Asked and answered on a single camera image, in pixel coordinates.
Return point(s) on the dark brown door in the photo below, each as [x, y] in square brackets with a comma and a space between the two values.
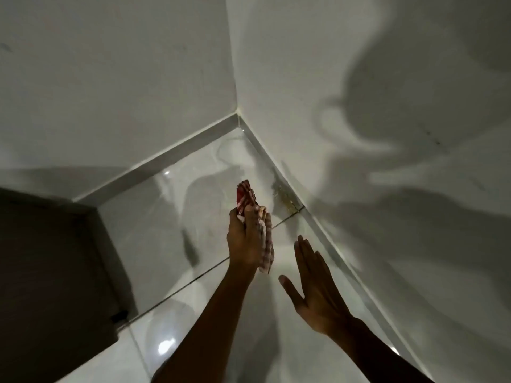
[52, 291]

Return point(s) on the person's left fingers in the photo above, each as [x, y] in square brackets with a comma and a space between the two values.
[249, 215]

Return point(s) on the person's right hand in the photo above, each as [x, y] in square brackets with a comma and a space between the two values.
[319, 299]

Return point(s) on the person's left hand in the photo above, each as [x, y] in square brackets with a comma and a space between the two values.
[241, 245]

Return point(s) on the person's right middle finger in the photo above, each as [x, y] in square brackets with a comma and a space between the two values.
[310, 261]

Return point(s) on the red checkered cloth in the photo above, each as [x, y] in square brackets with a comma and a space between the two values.
[266, 243]

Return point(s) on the person's left forearm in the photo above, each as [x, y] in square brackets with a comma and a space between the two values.
[207, 331]

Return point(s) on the person's right thumb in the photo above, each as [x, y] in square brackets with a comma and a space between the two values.
[290, 291]

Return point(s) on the person's right forearm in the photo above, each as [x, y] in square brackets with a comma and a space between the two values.
[375, 354]

